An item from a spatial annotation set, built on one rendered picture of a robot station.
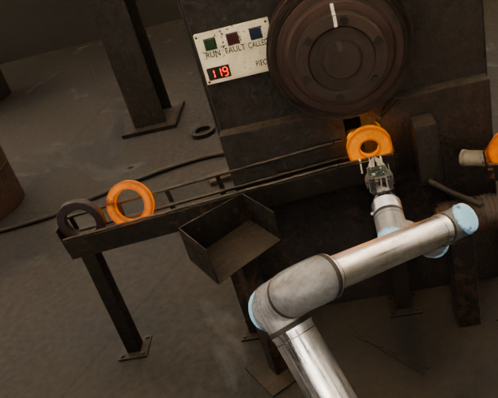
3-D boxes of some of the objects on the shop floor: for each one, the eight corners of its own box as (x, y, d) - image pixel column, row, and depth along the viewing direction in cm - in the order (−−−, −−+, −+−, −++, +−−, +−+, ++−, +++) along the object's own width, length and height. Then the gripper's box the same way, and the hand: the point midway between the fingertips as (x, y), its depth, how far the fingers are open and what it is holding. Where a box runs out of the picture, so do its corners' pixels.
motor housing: (444, 309, 244) (431, 196, 218) (502, 299, 240) (495, 184, 214) (452, 332, 233) (439, 215, 206) (512, 322, 229) (507, 204, 203)
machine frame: (263, 223, 330) (159, -136, 244) (469, 185, 313) (435, -218, 226) (259, 316, 268) (117, -124, 181) (517, 274, 250) (495, -236, 164)
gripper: (398, 189, 186) (386, 140, 200) (368, 195, 187) (358, 146, 201) (401, 207, 192) (388, 159, 206) (371, 212, 193) (360, 164, 207)
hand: (375, 161), depth 205 cm, fingers closed
